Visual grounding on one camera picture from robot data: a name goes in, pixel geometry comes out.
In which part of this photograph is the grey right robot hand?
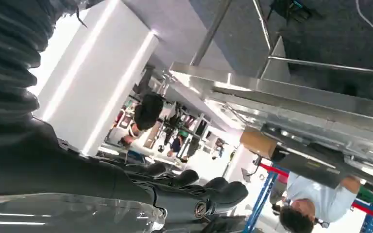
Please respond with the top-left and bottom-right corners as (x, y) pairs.
(0, 116), (249, 233)

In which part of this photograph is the person in black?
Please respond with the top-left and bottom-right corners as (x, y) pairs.
(119, 92), (165, 147)

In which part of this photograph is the white pillar with light strips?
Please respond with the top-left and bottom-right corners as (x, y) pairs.
(28, 0), (160, 157)

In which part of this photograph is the person in blue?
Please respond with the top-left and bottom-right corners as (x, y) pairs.
(166, 134), (185, 159)

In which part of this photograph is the brown cardboard box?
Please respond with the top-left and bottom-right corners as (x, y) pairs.
(239, 128), (278, 160)

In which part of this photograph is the blue metal shelf rack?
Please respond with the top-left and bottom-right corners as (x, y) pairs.
(242, 166), (373, 233)

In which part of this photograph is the steel bench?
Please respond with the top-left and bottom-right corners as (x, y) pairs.
(170, 0), (373, 195)

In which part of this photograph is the person by blue rack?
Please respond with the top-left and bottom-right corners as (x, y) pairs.
(269, 173), (363, 233)

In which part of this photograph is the black bundle on carpet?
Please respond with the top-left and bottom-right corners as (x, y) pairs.
(268, 0), (314, 20)

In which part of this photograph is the red barrier belt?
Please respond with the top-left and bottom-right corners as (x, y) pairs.
(259, 163), (373, 225)

